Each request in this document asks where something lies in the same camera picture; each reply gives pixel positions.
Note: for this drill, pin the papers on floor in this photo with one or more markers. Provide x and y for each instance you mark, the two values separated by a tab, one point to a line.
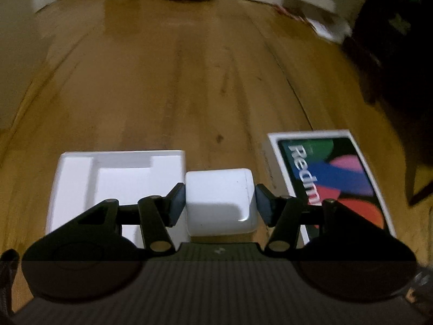
334	31

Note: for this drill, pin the dark wooden chair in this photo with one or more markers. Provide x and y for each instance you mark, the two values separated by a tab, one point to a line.
391	47

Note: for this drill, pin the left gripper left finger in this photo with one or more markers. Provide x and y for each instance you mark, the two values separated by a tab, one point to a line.
169	207

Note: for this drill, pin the large white charger cube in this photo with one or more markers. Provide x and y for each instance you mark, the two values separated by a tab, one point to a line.
220	202

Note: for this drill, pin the white box tray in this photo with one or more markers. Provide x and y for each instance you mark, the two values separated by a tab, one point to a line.
84	179

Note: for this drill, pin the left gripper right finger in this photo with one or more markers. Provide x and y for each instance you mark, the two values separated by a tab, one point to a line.
271	207

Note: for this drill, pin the Redmi Pad SE box lid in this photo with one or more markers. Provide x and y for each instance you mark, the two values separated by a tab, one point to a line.
318	165

